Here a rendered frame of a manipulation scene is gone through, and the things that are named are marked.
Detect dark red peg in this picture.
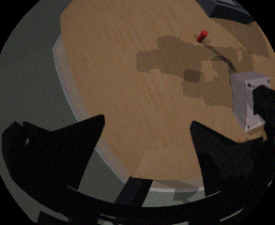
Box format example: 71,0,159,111
196,30,208,42

